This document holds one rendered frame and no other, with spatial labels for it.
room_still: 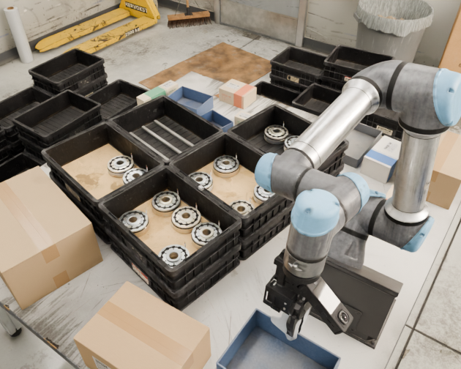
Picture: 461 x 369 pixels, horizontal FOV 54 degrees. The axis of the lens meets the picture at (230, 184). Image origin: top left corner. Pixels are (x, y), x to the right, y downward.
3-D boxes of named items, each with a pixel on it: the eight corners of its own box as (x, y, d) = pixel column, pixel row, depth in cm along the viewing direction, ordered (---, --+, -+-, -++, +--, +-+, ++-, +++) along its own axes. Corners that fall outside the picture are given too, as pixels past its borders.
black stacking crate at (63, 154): (168, 187, 173) (165, 165, 166) (102, 228, 158) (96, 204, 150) (111, 143, 194) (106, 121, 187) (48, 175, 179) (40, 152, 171)
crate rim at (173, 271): (244, 225, 146) (244, 220, 144) (172, 279, 130) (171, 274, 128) (167, 168, 167) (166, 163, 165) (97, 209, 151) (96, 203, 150)
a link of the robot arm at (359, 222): (339, 222, 145) (355, 184, 144) (378, 239, 137) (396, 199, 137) (325, 218, 135) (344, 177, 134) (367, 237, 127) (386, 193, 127)
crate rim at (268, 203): (302, 182, 161) (303, 177, 160) (244, 225, 146) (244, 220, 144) (225, 135, 182) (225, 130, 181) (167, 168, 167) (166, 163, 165)
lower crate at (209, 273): (242, 264, 159) (243, 242, 151) (177, 317, 144) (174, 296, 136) (172, 208, 181) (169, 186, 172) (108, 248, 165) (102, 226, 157)
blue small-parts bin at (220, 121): (212, 121, 226) (212, 109, 222) (233, 133, 218) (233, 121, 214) (181, 137, 216) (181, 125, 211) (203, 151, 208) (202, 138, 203)
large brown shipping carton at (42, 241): (103, 261, 161) (91, 222, 147) (22, 310, 146) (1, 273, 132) (52, 203, 183) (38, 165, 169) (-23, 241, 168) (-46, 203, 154)
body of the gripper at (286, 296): (281, 282, 95) (289, 241, 88) (317, 304, 91) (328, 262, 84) (261, 305, 90) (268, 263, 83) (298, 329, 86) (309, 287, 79)
